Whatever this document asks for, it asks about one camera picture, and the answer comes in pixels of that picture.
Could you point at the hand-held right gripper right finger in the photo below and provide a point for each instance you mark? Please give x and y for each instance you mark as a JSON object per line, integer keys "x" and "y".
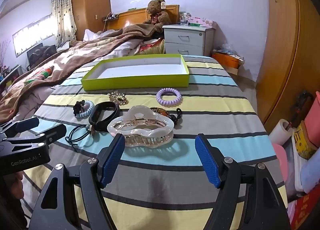
{"x": 207, "y": 162}

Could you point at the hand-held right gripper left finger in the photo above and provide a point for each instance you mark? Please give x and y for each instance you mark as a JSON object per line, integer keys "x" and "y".
{"x": 112, "y": 161}

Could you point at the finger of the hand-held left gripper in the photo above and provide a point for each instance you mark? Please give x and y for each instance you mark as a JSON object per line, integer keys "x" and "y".
{"x": 23, "y": 123}
{"x": 51, "y": 132}

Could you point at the grey mouse-ear hair clip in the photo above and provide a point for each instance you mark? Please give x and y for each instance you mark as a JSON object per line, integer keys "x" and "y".
{"x": 89, "y": 128}

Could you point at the clear hair claw clip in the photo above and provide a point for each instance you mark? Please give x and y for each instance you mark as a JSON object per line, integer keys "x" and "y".
{"x": 150, "y": 132}

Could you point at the black wristband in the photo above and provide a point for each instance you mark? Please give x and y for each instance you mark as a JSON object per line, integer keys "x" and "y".
{"x": 113, "y": 112}

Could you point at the green shallow cardboard box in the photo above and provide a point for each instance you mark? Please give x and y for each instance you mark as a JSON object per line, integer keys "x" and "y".
{"x": 135, "y": 82}

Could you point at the person's left hand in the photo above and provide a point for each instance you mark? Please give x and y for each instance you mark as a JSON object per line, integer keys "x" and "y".
{"x": 17, "y": 182}

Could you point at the red green cushion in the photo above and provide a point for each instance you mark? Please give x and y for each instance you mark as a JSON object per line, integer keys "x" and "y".
{"x": 40, "y": 73}

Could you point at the gold rhinestone brooch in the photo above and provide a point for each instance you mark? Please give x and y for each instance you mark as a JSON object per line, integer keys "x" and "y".
{"x": 117, "y": 97}

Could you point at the dark screen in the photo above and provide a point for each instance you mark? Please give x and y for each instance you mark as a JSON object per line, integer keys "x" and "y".
{"x": 41, "y": 54}

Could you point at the brown fleece blanket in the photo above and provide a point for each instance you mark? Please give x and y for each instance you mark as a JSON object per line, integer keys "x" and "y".
{"x": 70, "y": 60}

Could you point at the white paper roll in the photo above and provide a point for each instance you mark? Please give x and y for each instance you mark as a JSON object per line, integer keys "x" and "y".
{"x": 278, "y": 132}

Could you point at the window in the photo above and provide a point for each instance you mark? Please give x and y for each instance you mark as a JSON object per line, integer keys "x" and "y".
{"x": 32, "y": 36}

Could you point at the yellow printed tin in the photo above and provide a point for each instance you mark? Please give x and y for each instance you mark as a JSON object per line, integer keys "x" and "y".
{"x": 301, "y": 142}

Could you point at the orange storage box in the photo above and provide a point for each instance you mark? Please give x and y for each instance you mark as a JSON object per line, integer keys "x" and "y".
{"x": 226, "y": 61}

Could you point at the white pillow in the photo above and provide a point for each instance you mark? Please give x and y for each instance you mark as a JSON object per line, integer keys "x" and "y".
{"x": 90, "y": 35}

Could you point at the pink plastic storage box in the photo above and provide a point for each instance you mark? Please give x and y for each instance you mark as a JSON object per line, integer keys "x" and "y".
{"x": 315, "y": 125}

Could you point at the patterned curtain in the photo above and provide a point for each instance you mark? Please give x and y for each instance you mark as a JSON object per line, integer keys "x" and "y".
{"x": 62, "y": 15}

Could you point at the red yellow patterned pillow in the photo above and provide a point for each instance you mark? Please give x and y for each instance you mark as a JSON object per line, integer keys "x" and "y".
{"x": 150, "y": 46}

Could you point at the grey drawer nightstand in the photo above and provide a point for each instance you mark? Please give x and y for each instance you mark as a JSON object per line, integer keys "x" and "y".
{"x": 185, "y": 37}

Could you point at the wooden headboard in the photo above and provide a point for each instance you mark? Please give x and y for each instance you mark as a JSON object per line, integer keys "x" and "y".
{"x": 130, "y": 19}

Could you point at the tall wooden wardrobe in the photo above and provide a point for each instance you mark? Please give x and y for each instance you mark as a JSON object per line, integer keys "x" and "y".
{"x": 92, "y": 0}

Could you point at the large wooden closet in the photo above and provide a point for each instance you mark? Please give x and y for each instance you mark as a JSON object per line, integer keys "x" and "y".
{"x": 282, "y": 45}

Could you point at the pink floral box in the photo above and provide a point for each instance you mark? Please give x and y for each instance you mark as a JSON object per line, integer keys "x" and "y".
{"x": 203, "y": 22}

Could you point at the clear glass container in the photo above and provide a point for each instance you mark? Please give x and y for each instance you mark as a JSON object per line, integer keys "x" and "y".
{"x": 185, "y": 19}

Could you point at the brown teddy bear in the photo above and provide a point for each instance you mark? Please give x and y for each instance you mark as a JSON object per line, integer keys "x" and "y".
{"x": 157, "y": 15}

